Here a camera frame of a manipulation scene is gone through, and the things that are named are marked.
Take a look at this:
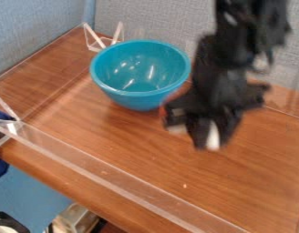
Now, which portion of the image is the toy mushroom brown cap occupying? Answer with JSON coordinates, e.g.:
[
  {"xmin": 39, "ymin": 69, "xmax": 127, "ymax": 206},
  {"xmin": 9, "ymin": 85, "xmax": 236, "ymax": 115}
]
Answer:
[{"xmin": 159, "ymin": 106, "xmax": 221, "ymax": 151}]

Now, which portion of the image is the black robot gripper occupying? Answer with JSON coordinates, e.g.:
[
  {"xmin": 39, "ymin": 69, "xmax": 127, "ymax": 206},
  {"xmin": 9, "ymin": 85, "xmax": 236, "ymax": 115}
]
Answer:
[{"xmin": 163, "ymin": 35, "xmax": 273, "ymax": 150}]

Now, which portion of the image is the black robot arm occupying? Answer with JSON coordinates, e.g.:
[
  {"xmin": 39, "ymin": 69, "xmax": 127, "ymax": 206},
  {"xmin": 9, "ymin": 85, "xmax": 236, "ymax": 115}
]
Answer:
[{"xmin": 165, "ymin": 0, "xmax": 292, "ymax": 150}]

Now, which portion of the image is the blue plastic bowl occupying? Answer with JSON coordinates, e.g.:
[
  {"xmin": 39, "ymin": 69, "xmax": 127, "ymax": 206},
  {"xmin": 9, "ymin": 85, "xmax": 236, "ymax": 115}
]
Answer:
[{"xmin": 90, "ymin": 39, "xmax": 191, "ymax": 111}]

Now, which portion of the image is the grey box under table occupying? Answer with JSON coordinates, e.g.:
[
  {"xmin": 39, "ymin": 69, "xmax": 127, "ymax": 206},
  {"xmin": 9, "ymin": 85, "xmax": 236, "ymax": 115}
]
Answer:
[{"xmin": 44, "ymin": 203, "xmax": 100, "ymax": 233}]

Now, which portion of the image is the clear acrylic table barrier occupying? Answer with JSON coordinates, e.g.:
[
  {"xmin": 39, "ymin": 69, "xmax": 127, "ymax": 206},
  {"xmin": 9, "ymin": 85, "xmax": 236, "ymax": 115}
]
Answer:
[{"xmin": 0, "ymin": 28, "xmax": 299, "ymax": 233}]

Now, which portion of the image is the black object at bottom left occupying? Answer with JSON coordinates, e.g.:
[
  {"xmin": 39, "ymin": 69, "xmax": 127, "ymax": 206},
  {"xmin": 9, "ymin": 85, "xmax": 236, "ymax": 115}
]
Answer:
[{"xmin": 0, "ymin": 212, "xmax": 31, "ymax": 233}]

